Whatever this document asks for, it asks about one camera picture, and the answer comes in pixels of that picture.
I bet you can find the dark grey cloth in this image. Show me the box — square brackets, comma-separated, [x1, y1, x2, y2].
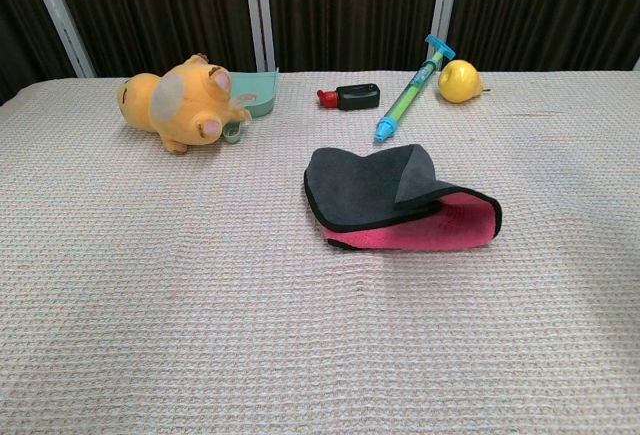
[302, 143, 503, 252]

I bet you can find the black device with red cap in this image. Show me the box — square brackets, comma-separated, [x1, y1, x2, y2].
[315, 83, 381, 111]

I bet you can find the blue green toy syringe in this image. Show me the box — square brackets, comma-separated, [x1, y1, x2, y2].
[373, 33, 458, 144]

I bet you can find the mint green dustpan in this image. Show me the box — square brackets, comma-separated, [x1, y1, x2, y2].
[219, 67, 280, 145]

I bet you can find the yellow plush toy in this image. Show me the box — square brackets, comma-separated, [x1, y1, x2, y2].
[116, 52, 253, 156]

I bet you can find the beige woven tablecloth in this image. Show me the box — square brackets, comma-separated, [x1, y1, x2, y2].
[0, 70, 640, 435]

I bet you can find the yellow pear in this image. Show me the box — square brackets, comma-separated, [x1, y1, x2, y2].
[438, 58, 491, 104]

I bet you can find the dark pleated curtain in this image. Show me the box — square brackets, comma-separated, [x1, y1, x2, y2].
[0, 0, 640, 106]

